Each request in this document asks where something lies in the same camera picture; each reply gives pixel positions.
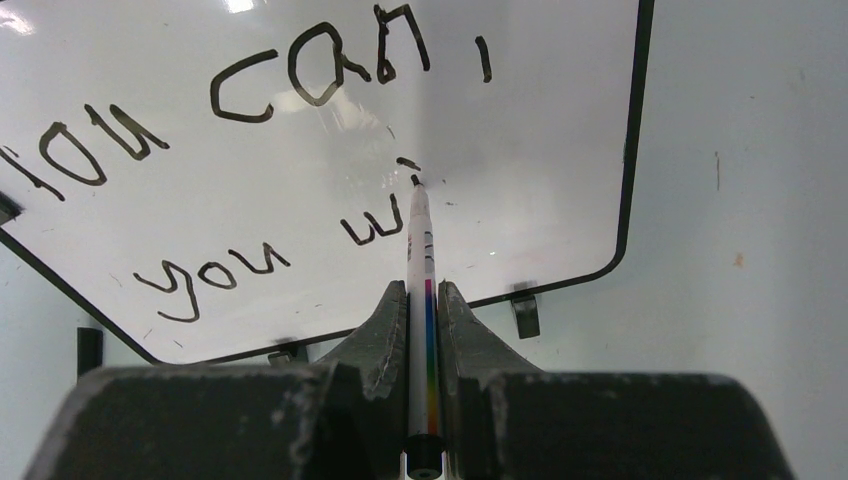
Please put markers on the black framed whiteboard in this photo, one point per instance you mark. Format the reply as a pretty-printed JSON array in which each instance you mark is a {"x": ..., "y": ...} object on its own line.
[{"x": 212, "y": 179}]

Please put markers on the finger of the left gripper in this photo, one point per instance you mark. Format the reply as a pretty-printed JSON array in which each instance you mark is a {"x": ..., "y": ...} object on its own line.
[{"x": 9, "y": 209}]

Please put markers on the right whiteboard foot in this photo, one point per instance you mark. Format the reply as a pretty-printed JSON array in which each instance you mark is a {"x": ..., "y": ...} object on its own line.
[{"x": 525, "y": 310}]

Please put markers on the black marker cap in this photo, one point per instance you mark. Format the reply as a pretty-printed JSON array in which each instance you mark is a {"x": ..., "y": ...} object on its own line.
[{"x": 90, "y": 347}]

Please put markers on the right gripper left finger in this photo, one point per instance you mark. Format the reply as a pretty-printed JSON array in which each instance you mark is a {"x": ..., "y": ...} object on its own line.
[{"x": 341, "y": 417}]

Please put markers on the white marker pen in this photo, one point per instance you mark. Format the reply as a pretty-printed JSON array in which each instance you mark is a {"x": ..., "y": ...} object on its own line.
[{"x": 424, "y": 444}]

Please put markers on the whiteboard foot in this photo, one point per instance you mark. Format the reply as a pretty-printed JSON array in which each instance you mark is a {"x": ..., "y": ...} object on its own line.
[
  {"x": 525, "y": 310},
  {"x": 290, "y": 352}
]

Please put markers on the left whiteboard foot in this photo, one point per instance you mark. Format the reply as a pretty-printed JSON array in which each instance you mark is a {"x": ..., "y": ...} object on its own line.
[{"x": 290, "y": 352}]

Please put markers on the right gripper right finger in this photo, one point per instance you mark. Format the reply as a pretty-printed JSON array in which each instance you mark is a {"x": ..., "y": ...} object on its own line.
[{"x": 505, "y": 418}]

